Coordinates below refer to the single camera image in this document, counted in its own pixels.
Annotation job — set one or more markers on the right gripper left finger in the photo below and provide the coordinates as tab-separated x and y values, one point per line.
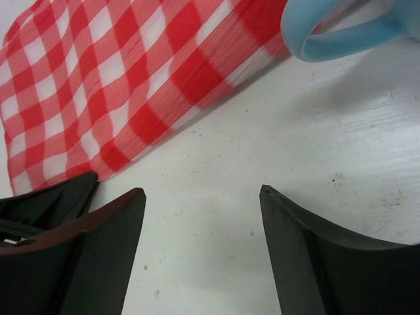
81	267

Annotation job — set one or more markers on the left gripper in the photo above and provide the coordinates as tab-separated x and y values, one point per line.
30	214

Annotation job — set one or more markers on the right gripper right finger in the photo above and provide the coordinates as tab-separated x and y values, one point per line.
320	267

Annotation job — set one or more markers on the red checkered cloth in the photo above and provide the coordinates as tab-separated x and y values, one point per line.
91	85

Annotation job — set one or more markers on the blue mug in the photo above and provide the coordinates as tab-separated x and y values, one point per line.
300	19

